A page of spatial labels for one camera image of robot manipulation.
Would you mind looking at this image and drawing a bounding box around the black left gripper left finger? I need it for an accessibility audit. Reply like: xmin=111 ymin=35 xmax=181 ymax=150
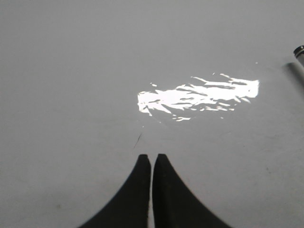
xmin=81 ymin=154 xmax=151 ymax=228

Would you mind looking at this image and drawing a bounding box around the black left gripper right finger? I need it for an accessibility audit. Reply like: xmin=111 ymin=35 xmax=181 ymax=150
xmin=152 ymin=154 xmax=229 ymax=228

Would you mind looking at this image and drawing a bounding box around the white whiteboard marker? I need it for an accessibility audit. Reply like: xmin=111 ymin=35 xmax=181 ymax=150
xmin=294 ymin=45 xmax=304 ymax=67

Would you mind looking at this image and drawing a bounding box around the white whiteboard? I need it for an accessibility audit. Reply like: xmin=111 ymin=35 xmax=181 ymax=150
xmin=0 ymin=0 xmax=304 ymax=228

